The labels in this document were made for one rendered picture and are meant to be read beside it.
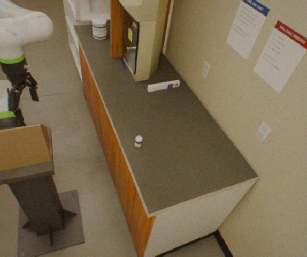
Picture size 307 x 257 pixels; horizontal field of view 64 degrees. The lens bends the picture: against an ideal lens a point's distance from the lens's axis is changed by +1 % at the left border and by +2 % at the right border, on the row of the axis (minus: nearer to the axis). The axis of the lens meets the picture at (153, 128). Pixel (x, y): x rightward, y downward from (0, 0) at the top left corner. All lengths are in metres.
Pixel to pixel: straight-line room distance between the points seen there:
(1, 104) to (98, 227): 1.31
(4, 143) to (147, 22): 1.11
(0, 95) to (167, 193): 0.94
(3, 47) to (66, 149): 1.80
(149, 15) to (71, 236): 1.75
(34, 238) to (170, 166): 1.31
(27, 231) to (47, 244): 0.20
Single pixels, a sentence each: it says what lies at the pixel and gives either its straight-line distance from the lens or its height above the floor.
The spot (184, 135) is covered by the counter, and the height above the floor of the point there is 0.94.
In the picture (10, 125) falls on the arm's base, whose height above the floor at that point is 1.18.
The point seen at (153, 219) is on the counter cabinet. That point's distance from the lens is 1.35.
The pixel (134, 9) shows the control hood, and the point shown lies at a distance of 1.68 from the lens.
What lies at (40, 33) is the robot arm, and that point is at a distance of 1.06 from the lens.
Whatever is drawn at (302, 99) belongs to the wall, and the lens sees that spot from 1.32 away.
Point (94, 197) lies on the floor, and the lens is 2.36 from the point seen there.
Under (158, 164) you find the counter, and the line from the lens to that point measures 1.42.
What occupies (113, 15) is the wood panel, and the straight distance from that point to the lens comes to 2.07.
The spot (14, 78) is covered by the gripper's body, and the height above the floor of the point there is 1.46.
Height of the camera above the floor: 2.09
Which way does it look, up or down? 46 degrees down
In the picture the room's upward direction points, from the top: 10 degrees clockwise
